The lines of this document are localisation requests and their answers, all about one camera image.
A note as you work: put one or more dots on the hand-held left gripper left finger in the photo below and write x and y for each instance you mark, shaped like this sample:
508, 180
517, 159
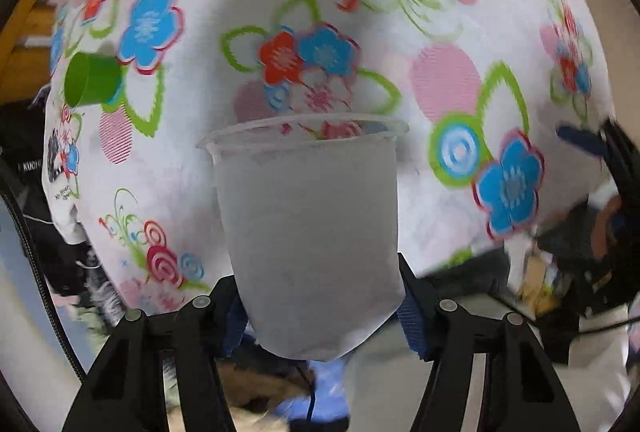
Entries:
235, 329

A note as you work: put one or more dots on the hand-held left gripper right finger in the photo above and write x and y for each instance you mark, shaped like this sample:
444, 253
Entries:
414, 322

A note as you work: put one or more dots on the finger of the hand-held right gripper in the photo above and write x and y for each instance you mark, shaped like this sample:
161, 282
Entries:
582, 137

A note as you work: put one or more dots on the translucent white plastic cup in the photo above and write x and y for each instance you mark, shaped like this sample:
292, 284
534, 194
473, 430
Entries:
307, 232

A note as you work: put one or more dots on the green plastic cup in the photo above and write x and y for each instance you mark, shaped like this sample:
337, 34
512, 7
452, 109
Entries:
90, 79

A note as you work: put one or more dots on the floral printed blanket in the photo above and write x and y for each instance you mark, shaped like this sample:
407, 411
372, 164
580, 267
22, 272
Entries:
320, 76

